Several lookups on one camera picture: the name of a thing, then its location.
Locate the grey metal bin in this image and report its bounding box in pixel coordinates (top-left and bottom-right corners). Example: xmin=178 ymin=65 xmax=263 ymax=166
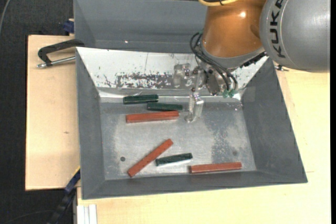
xmin=72 ymin=0 xmax=308 ymax=200

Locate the dark green flat block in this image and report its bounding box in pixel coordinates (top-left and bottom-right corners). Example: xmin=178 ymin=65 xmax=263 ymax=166
xmin=146 ymin=102 xmax=183 ymax=112
xmin=155 ymin=152 xmax=193 ymax=167
xmin=122 ymin=94 xmax=160 ymax=105

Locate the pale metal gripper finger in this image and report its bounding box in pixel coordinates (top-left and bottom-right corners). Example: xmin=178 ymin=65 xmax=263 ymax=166
xmin=185 ymin=94 xmax=197 ymax=123
xmin=195 ymin=96 xmax=205 ymax=118

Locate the red-brown flat block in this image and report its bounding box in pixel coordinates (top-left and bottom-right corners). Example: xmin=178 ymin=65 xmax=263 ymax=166
xmin=188 ymin=162 xmax=243 ymax=175
xmin=127 ymin=138 xmax=174 ymax=178
xmin=125 ymin=110 xmax=180 ymax=124

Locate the pale brown flat board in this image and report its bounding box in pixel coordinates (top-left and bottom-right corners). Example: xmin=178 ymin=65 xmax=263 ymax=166
xmin=25 ymin=34 xmax=81 ymax=191

